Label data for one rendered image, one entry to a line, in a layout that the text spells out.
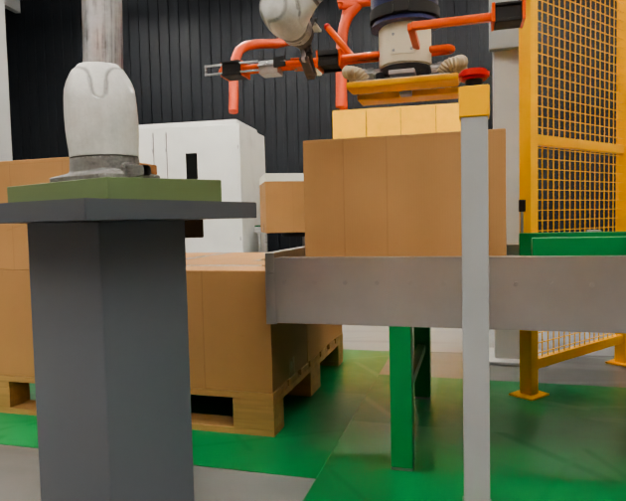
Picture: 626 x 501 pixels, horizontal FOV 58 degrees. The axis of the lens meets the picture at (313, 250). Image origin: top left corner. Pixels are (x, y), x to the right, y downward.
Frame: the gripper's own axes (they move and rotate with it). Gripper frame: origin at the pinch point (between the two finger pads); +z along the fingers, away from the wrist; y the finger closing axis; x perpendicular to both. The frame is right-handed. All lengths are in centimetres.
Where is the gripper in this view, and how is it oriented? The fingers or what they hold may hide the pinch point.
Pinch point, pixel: (316, 52)
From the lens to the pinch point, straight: 188.2
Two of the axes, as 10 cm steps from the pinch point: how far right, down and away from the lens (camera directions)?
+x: 9.6, 0.0, -2.6
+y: 0.1, 10.0, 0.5
